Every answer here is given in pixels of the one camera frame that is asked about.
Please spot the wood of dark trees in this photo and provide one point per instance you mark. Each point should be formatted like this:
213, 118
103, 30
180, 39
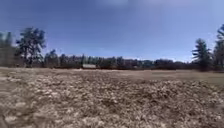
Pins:
133, 63

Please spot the small grey building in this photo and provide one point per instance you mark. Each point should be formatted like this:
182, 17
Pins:
89, 66

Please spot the dry brown grass field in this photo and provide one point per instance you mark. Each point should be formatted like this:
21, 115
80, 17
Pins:
110, 100

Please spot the tall dark pine tree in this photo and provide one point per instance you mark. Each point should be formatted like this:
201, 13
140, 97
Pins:
30, 45

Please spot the conical dark pine tree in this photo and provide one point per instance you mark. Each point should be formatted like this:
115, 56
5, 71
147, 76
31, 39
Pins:
202, 53

